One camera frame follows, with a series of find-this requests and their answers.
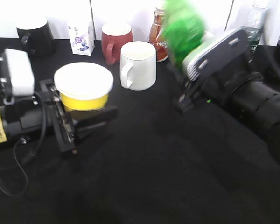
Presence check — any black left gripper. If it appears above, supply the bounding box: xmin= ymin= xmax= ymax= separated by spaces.
xmin=18 ymin=79 xmax=118 ymax=157

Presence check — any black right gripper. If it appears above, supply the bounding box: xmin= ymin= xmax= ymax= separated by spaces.
xmin=167 ymin=56 xmax=263 ymax=113

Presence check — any yellow paper cup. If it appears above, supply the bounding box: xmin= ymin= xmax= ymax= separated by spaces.
xmin=54 ymin=62 xmax=114 ymax=111

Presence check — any green soda bottle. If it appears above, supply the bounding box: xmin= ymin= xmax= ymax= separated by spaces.
xmin=160 ymin=0 xmax=205 ymax=69

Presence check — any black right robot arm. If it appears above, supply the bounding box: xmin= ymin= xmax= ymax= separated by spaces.
xmin=168 ymin=56 xmax=280 ymax=165

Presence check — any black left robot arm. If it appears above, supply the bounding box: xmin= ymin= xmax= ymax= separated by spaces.
xmin=0 ymin=79 xmax=118 ymax=158

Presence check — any clear cestbon water bottle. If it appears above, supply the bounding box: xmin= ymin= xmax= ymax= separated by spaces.
xmin=243 ymin=0 xmax=269 ymax=54

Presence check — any white mug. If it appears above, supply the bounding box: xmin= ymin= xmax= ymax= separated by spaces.
xmin=119 ymin=41 xmax=156 ymax=91

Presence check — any brown Nescafe bottle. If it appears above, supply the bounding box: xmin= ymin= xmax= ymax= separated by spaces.
xmin=149 ymin=6 xmax=168 ymax=62

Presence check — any grey mug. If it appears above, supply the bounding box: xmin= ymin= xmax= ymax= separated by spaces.
xmin=202 ymin=31 xmax=214 ymax=45

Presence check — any small white milk carton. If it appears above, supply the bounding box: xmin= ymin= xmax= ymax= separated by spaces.
xmin=67 ymin=17 xmax=95 ymax=56

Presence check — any black mug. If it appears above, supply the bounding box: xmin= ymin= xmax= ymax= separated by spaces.
xmin=16 ymin=15 xmax=56 ymax=57

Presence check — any red-brown mug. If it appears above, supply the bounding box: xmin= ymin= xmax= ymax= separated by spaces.
xmin=101 ymin=21 xmax=133 ymax=65

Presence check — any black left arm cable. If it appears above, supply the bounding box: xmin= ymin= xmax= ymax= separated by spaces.
xmin=0 ymin=92 xmax=47 ymax=196

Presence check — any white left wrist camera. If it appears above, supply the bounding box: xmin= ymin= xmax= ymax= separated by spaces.
xmin=0 ymin=48 xmax=35 ymax=105

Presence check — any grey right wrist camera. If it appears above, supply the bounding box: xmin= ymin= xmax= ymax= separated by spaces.
xmin=182 ymin=28 xmax=248 ymax=81

